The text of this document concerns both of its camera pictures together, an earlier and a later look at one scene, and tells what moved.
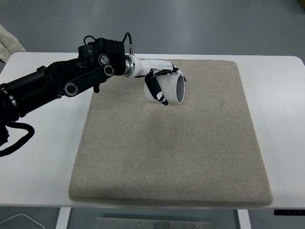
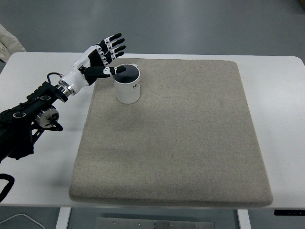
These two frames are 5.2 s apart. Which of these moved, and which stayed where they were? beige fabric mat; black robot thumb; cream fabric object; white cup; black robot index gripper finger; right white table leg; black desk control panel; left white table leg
Moved: black robot index gripper finger; black robot thumb; white cup
Stayed: left white table leg; black desk control panel; cream fabric object; beige fabric mat; right white table leg
